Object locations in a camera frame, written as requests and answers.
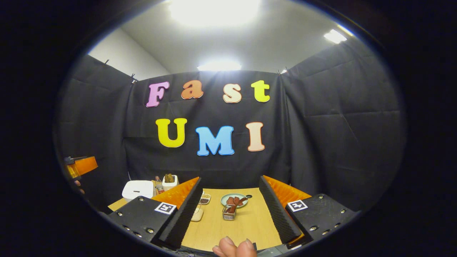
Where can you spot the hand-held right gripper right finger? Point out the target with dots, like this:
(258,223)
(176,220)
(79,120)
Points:
(278,214)

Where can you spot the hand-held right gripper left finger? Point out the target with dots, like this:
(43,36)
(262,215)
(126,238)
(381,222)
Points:
(182,217)

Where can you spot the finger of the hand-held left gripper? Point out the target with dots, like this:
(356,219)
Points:
(85,165)

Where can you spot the metal mesh chopstick holder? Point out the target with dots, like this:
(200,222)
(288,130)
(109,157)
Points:
(228,215)

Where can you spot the white rice cooker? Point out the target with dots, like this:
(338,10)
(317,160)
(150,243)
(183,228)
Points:
(137,189)

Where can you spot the white toaster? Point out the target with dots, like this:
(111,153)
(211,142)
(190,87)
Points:
(170,186)

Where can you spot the small clear bottle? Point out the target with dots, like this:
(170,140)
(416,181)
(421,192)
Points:
(159,185)

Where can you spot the brown sausage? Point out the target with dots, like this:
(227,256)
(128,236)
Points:
(237,200)
(230,201)

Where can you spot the green round plate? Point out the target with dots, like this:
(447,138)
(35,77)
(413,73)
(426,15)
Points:
(224,199)

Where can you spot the black backdrop cloth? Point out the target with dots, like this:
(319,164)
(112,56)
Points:
(339,125)

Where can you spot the large ceiling light panel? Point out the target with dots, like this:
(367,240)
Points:
(214,10)

